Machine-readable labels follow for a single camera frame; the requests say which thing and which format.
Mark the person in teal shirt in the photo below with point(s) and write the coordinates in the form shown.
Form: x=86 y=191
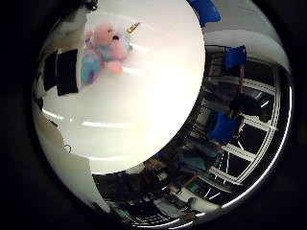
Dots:
x=195 y=156

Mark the blue chair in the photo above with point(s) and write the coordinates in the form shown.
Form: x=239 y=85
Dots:
x=205 y=11
x=235 y=56
x=224 y=127

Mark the person in black shirt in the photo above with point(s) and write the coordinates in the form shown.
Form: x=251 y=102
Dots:
x=247 y=105

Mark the pink unicorn plush toy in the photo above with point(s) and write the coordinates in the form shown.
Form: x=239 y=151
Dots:
x=107 y=48

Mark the white window frame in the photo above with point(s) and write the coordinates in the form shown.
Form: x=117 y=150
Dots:
x=255 y=127

